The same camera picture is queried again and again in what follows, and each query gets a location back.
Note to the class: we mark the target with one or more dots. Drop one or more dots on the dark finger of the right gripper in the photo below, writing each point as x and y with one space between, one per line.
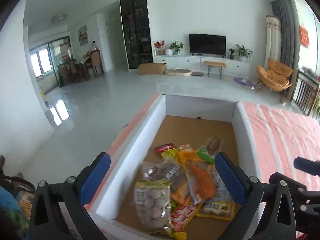
307 166

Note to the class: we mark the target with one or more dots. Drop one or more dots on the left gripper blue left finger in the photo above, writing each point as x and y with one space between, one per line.
91 177

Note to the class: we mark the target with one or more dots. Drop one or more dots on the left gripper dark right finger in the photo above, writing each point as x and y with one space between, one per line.
233 178

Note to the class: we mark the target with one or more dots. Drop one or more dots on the beige snack packet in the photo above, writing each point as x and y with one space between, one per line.
223 209

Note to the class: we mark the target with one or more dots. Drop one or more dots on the small brown meat packet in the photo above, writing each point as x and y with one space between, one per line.
210 149

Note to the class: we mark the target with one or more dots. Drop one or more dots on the orange walnut snack bag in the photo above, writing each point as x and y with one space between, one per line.
170 170

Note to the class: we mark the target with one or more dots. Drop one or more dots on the yellow red snack bag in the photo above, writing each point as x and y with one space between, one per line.
181 215

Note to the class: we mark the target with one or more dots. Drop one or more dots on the yellow black snack bag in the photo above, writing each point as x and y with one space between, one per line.
168 152

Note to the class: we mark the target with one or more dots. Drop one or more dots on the red striped tablecloth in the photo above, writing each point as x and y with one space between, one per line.
270 139

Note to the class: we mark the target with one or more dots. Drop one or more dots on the white cardboard storage box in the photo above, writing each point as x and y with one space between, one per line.
166 119

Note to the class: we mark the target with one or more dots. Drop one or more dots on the wooden side table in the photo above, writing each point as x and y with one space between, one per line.
306 92

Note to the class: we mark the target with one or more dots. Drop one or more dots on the floral cushion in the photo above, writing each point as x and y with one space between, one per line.
17 195

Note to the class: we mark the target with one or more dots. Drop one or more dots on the orange lounge chair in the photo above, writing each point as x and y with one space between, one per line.
276 77

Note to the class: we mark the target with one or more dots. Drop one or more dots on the purple round floor mat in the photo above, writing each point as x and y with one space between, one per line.
243 81

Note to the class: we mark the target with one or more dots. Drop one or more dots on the dining table with chairs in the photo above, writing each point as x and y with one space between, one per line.
71 71

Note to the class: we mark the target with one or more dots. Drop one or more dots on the white tv cabinet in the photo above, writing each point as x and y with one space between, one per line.
234 68

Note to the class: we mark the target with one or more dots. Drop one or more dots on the small wooden bench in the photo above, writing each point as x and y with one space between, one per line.
220 65

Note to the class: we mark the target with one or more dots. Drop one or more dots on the brown cardboard box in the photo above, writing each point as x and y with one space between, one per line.
152 68

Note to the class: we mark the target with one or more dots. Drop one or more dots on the oval cat scratcher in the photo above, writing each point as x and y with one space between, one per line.
178 72

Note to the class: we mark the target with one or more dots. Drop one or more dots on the small dark potted plant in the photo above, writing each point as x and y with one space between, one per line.
231 53

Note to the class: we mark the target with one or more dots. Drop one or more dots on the green potted plant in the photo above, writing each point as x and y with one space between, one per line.
244 53

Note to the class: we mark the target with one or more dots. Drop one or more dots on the white floor air conditioner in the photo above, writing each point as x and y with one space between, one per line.
273 38

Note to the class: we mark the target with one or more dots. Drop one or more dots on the black flat television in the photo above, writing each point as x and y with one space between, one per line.
207 44

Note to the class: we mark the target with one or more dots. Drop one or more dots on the red flower vase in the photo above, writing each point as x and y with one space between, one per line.
159 46

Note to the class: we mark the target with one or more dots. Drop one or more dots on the leafy plant white vase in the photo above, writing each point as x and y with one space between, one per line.
177 46

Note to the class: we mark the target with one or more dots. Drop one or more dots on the grey curtain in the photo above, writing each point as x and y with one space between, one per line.
286 11

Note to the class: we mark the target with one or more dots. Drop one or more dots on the black glass display cabinet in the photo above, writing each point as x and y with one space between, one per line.
136 32

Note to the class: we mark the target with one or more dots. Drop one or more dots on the red wall decoration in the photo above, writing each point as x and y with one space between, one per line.
303 36

